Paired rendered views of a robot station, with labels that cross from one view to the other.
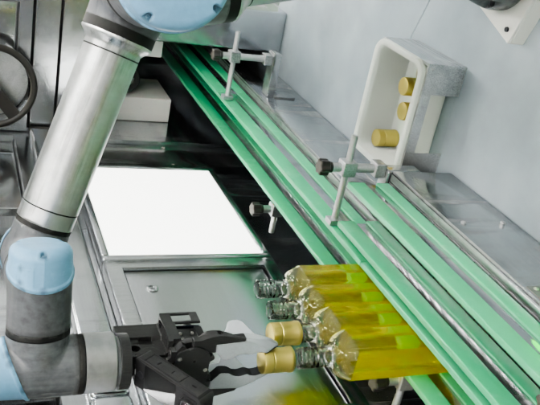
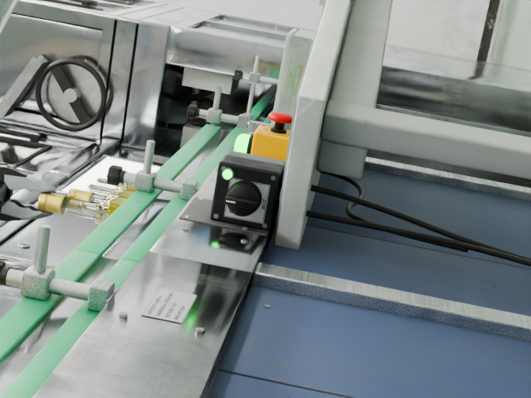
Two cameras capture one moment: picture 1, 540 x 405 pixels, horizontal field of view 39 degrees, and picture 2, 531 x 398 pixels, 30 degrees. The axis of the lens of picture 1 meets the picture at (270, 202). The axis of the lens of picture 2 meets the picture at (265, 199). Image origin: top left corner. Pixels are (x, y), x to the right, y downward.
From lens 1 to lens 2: 128 cm
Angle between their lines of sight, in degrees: 29
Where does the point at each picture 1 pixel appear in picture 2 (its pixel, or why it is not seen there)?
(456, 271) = (198, 156)
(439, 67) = (303, 39)
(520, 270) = not seen: hidden behind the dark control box
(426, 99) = (293, 67)
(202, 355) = not seen: outside the picture
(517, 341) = (167, 173)
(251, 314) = not seen: hidden behind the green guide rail
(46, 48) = (120, 70)
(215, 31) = (268, 68)
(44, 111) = (114, 125)
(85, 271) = (32, 193)
